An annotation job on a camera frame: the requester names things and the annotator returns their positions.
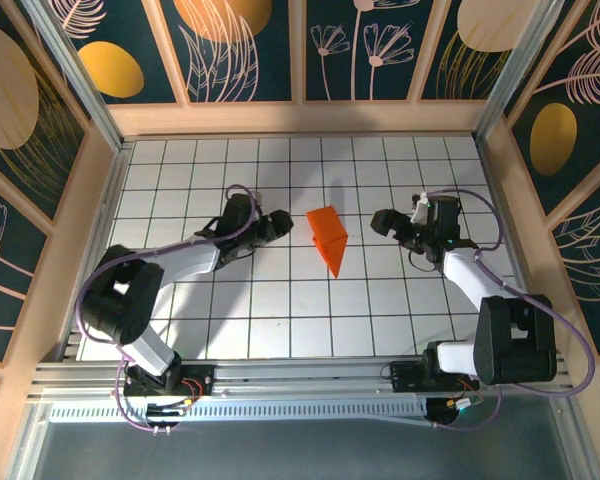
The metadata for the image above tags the pink fern leaves wall panel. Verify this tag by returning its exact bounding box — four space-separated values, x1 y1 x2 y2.
549 184 600 357

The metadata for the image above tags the orange oval leaf wall panel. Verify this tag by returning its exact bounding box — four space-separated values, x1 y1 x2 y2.
44 0 187 106

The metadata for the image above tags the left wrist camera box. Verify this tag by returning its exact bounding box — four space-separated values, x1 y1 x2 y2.
218 192 262 237

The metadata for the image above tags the black electronics module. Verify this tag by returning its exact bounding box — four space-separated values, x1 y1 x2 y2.
146 399 187 435

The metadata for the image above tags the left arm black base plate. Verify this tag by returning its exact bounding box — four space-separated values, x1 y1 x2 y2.
123 363 216 399

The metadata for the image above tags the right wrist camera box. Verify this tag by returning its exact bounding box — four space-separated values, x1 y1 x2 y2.
409 191 463 237

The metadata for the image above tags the grey slotted cable duct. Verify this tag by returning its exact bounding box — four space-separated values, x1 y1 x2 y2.
47 399 434 427

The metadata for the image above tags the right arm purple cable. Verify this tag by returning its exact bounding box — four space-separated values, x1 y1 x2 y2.
424 188 596 430

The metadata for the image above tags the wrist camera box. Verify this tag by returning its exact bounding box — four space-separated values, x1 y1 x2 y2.
218 192 262 237
409 191 463 237

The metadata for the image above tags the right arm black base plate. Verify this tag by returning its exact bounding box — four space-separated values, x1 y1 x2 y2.
381 360 480 396

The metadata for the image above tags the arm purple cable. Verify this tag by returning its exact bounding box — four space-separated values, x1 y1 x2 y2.
424 188 596 430
73 183 262 435

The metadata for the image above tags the gold oval fern wall panel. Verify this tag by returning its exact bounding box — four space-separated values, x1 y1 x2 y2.
502 0 600 217

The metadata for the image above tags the aluminium rail beam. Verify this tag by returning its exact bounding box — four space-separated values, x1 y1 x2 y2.
27 352 576 401

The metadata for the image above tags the orange sun leaf wall panel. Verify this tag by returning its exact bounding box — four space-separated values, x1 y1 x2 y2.
158 0 297 105

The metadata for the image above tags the flower print wall panel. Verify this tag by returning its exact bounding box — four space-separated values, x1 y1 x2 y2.
303 0 417 104

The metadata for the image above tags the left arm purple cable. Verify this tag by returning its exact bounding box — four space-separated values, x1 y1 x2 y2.
73 183 262 435

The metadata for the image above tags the orange paper sheet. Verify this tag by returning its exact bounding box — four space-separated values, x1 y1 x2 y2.
305 205 350 280

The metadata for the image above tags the large beige disc wall panel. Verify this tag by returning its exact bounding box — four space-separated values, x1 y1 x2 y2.
0 14 90 221

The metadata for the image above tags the electronics module with green light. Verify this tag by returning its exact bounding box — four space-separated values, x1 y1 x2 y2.
426 395 485 430

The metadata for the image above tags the single pink flower wall panel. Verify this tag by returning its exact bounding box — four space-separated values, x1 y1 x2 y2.
0 164 51 366

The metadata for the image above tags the aluminium corner post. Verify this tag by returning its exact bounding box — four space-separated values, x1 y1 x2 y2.
22 0 126 154
472 0 569 149

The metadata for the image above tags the beige circle wall panel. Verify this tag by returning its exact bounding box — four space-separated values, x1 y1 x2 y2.
418 0 514 103

